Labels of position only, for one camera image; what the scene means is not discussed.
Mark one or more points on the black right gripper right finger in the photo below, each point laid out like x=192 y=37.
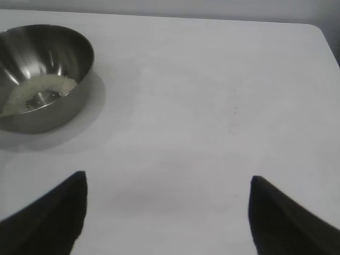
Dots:
x=287 y=231

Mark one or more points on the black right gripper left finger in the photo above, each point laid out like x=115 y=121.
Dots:
x=45 y=225

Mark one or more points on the white rice grains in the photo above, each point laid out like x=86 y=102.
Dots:
x=53 y=83

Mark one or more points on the stainless steel mixing bowl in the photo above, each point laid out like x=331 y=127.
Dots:
x=40 y=47

